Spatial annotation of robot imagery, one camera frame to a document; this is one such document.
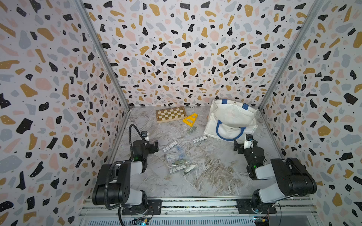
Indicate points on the clear compass case barcode label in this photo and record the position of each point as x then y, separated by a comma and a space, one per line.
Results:
200, 139

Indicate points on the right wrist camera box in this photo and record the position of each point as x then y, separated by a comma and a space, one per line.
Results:
248, 143

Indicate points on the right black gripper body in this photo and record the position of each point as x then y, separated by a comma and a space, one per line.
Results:
240, 146

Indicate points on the wooden chessboard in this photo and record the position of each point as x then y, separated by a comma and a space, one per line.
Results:
170, 114

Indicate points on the clear compass case green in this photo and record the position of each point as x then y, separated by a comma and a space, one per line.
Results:
191, 129

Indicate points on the green circuit board left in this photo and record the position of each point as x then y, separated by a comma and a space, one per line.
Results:
140, 222

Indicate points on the yellow plastic triangle stand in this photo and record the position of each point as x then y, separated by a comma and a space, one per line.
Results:
190, 120

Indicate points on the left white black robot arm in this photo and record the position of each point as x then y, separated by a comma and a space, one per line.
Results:
113, 186

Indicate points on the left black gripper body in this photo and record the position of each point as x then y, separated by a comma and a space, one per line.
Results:
154, 147

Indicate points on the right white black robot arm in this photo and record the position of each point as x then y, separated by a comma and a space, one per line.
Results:
292, 178

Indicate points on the white canvas bag blue handles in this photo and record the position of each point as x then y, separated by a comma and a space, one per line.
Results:
230, 121

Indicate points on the circuit board right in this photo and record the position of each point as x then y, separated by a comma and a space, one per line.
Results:
261, 221

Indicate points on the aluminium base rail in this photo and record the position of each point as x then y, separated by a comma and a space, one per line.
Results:
206, 211

